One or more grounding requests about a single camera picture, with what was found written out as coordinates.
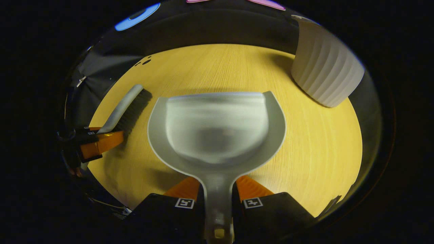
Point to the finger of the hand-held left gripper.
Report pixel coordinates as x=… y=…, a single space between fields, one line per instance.
x=92 y=129
x=101 y=144

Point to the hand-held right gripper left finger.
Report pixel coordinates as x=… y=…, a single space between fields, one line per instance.
x=162 y=213

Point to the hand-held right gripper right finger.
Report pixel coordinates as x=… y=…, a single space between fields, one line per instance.
x=271 y=213

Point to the white dustpan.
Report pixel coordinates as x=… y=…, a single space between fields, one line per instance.
x=217 y=115

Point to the wooden desktop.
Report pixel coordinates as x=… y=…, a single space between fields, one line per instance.
x=305 y=145

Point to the small white label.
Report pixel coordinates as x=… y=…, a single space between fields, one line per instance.
x=81 y=81

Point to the black backdrop cloth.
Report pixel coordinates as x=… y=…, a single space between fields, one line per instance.
x=220 y=30

